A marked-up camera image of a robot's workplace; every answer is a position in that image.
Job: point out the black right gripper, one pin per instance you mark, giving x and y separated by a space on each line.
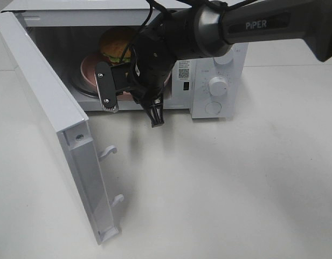
152 60

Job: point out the pink round plate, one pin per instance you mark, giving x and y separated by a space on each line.
87 70

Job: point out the burger with lettuce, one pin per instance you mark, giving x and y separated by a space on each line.
113 42

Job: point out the white microwave door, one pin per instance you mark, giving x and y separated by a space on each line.
63 123

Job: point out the round door release button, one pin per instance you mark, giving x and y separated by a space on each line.
213 108

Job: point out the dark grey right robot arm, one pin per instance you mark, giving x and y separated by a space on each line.
206 29

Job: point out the glass turntable plate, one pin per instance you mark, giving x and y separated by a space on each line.
78 82

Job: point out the white microwave oven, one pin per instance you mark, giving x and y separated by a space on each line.
59 40

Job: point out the white timer knob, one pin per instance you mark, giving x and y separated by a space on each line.
218 86

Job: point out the white power knob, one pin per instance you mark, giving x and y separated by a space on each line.
226 58

